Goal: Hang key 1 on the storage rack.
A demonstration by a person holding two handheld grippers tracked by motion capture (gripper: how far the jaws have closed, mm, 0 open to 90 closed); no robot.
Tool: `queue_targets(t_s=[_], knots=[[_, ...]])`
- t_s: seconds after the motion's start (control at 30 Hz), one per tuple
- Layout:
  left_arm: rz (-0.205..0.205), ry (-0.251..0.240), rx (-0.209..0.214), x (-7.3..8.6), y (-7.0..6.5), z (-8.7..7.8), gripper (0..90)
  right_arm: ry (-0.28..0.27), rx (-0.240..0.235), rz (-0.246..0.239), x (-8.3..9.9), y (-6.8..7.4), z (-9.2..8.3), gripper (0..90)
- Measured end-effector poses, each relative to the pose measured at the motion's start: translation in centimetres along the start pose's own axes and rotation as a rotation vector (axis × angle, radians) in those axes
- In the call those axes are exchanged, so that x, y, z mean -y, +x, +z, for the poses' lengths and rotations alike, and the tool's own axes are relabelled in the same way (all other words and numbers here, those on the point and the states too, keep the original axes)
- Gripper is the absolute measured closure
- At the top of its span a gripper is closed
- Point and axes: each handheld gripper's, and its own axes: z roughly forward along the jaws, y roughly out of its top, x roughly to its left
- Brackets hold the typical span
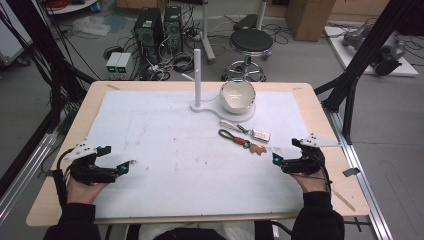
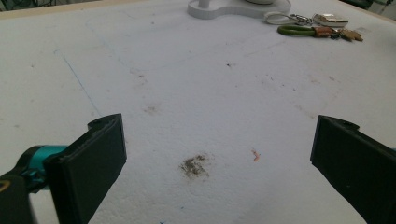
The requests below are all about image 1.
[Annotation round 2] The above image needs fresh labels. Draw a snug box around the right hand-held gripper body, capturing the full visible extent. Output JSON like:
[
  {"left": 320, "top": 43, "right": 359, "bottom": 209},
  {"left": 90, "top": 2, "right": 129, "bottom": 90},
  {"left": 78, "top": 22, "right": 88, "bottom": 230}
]
[{"left": 281, "top": 132, "right": 342, "bottom": 176}]

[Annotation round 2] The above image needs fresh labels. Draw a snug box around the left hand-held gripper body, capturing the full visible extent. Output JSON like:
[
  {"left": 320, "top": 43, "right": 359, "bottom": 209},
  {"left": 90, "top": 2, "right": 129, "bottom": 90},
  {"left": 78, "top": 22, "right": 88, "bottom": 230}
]
[{"left": 63, "top": 139, "right": 119, "bottom": 186}]

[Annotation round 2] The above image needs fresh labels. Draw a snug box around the white strap keychain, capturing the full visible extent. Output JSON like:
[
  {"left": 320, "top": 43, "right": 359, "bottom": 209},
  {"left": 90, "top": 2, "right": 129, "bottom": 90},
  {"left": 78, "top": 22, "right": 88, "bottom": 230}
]
[{"left": 218, "top": 119, "right": 272, "bottom": 144}]

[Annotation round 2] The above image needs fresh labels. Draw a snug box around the white stand with post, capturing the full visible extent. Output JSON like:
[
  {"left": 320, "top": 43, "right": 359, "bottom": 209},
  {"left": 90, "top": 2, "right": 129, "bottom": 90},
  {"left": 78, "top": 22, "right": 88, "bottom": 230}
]
[{"left": 181, "top": 48, "right": 257, "bottom": 123}]

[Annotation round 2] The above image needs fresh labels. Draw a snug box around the person's right hand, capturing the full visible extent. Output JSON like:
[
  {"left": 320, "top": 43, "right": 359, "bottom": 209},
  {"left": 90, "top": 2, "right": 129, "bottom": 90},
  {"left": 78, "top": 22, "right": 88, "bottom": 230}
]
[{"left": 290, "top": 173, "right": 331, "bottom": 194}]

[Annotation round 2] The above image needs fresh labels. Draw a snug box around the person's left hand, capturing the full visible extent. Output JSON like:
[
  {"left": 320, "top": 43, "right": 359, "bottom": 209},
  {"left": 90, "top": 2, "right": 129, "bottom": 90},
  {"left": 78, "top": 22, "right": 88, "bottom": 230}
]
[{"left": 66, "top": 177, "right": 109, "bottom": 205}]

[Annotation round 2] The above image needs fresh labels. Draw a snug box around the grey tape piece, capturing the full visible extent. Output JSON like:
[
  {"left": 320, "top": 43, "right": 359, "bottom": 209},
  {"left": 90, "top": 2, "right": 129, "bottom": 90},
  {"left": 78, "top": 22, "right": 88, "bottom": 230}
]
[{"left": 342, "top": 167, "right": 362, "bottom": 178}]

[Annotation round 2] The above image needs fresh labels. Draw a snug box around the thin wooden strip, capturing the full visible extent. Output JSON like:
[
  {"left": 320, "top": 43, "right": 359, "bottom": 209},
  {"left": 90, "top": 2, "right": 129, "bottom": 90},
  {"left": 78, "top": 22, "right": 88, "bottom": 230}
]
[{"left": 330, "top": 187, "right": 357, "bottom": 213}]

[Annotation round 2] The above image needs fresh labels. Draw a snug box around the white power supply unit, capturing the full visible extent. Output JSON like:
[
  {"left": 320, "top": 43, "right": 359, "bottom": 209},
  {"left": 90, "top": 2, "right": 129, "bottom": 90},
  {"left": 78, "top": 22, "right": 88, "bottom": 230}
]
[
  {"left": 115, "top": 52, "right": 134, "bottom": 81},
  {"left": 105, "top": 51, "right": 123, "bottom": 81}
]

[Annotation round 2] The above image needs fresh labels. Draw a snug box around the white floor board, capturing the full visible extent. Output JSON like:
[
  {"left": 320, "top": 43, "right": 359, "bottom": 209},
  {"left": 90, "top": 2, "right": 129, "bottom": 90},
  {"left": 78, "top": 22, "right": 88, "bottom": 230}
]
[{"left": 324, "top": 25, "right": 420, "bottom": 78}]

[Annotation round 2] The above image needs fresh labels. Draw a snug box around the person's lap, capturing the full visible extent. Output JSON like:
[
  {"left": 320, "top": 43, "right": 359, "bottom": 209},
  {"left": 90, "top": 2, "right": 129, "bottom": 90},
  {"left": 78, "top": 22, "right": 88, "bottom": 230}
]
[{"left": 125, "top": 221, "right": 295, "bottom": 240}]

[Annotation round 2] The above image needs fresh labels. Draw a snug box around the black round stool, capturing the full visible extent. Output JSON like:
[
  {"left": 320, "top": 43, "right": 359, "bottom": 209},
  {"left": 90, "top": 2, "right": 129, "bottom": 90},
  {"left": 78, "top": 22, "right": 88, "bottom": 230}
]
[{"left": 221, "top": 28, "right": 275, "bottom": 83}]

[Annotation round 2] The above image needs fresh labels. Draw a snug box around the black computer tower green sticker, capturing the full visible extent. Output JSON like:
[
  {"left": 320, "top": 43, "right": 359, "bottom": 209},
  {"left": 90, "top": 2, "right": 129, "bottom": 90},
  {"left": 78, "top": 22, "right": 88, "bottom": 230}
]
[{"left": 132, "top": 7, "right": 165, "bottom": 66}]

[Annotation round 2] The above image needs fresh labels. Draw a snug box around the clear plastic sheet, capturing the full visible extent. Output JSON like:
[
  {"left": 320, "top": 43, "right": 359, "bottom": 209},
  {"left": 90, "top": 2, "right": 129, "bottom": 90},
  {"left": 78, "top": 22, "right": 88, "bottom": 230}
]
[{"left": 70, "top": 13, "right": 112, "bottom": 37}]

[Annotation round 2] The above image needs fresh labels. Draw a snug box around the grey robot device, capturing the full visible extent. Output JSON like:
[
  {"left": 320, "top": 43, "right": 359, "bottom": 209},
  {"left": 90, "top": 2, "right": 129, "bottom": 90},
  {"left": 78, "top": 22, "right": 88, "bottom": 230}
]
[{"left": 342, "top": 22, "right": 408, "bottom": 77}]

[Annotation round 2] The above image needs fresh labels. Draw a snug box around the black flat device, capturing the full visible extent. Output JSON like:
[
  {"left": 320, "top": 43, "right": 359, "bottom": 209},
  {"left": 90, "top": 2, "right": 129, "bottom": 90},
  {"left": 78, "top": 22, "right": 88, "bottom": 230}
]
[{"left": 232, "top": 13, "right": 258, "bottom": 32}]

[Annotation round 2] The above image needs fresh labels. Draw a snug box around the desk with white legs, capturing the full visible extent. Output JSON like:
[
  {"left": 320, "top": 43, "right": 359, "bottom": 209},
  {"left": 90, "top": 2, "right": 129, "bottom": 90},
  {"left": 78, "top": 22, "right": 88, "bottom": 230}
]
[{"left": 198, "top": 0, "right": 269, "bottom": 65}]

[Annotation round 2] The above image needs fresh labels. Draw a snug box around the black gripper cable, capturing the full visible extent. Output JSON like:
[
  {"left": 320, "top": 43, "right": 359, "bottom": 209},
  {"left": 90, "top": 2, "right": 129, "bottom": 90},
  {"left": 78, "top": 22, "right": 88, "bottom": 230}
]
[{"left": 51, "top": 147, "right": 76, "bottom": 208}]

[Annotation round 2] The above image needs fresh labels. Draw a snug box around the green loop leather keychain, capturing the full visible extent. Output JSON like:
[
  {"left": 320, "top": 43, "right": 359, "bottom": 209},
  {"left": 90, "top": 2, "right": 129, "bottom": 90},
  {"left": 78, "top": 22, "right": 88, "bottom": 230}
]
[{"left": 217, "top": 128, "right": 269, "bottom": 157}]

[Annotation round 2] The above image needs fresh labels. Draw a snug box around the aluminium rail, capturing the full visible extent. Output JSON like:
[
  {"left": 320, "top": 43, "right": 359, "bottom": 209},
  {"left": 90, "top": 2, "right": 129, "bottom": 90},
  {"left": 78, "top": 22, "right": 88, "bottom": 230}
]
[
  {"left": 323, "top": 107, "right": 395, "bottom": 240},
  {"left": 0, "top": 130, "right": 60, "bottom": 225}
]

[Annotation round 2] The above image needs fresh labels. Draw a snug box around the black metal frame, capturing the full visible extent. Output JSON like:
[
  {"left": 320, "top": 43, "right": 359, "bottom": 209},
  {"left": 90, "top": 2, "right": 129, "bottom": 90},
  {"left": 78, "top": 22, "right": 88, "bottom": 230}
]
[
  {"left": 5, "top": 0, "right": 98, "bottom": 129},
  {"left": 314, "top": 0, "right": 424, "bottom": 145}
]

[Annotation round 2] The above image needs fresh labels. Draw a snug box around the bundle of cables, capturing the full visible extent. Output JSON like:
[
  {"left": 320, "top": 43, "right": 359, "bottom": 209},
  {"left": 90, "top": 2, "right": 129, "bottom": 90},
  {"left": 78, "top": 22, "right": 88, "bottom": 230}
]
[{"left": 138, "top": 49, "right": 196, "bottom": 82}]

